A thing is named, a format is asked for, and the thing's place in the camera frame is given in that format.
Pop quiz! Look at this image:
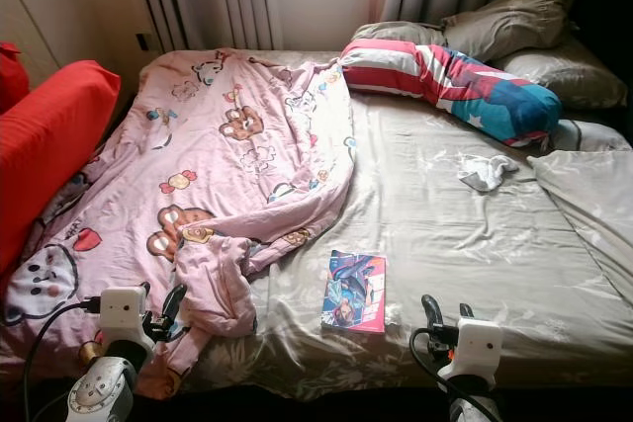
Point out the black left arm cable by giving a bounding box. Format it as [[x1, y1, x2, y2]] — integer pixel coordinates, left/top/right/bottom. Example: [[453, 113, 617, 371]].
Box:
[[22, 294, 102, 422]]

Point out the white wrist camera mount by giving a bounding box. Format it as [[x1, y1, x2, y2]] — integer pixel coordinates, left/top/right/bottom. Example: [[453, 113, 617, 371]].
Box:
[[438, 318, 502, 388], [99, 287, 149, 346]]

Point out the small red cushion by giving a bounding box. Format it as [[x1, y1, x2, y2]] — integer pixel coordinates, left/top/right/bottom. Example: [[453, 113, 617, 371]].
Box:
[[0, 42, 33, 117]]

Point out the cream quilted mattress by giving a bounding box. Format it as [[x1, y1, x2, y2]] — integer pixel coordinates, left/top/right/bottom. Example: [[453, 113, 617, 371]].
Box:
[[0, 0, 65, 72]]

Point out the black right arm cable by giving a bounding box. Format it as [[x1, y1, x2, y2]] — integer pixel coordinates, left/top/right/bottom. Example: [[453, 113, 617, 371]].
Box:
[[408, 328, 471, 403]]

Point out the crumpled plain taupe pillow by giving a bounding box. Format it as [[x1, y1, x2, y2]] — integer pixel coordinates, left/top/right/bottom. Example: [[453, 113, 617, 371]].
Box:
[[440, 0, 570, 60]]

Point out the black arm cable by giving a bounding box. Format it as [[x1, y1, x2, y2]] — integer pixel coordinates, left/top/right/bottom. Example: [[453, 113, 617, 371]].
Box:
[[408, 328, 471, 403], [22, 294, 102, 422]]

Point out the large red cushion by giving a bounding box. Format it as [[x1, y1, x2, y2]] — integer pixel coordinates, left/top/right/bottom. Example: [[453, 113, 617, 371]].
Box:
[[0, 59, 122, 280]]

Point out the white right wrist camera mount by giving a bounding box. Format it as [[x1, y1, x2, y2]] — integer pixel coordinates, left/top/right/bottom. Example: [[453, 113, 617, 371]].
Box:
[[438, 318, 502, 388]]

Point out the large floral taupe pillow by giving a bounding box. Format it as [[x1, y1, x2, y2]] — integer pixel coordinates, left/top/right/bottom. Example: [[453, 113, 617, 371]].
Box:
[[529, 148, 633, 304]]

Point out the pink cartoon print blanket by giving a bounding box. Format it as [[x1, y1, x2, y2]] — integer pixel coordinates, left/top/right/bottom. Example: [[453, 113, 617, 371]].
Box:
[[5, 48, 357, 398]]

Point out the floral taupe bedsheet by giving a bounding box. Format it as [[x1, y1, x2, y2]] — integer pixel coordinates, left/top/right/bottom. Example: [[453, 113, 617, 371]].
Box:
[[138, 48, 633, 403]]

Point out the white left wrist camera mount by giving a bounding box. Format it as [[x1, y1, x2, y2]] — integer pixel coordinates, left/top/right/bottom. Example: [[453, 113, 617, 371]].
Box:
[[99, 287, 149, 346]]

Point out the white crumpled sock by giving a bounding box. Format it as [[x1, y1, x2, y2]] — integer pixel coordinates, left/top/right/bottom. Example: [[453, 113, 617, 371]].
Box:
[[458, 153, 520, 193]]

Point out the small grey white pillow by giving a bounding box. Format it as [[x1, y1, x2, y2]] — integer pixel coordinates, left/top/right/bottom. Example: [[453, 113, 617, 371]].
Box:
[[549, 119, 633, 153]]

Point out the red white blue bolster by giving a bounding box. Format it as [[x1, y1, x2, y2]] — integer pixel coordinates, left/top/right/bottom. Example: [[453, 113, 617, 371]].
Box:
[[339, 38, 563, 149]]

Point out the flat plain taupe pillow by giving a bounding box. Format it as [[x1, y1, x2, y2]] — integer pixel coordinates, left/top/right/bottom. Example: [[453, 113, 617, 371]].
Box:
[[351, 21, 446, 47]]

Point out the anime cover comic book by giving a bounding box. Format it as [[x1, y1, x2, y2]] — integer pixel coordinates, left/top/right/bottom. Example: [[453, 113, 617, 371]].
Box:
[[321, 249, 389, 336]]

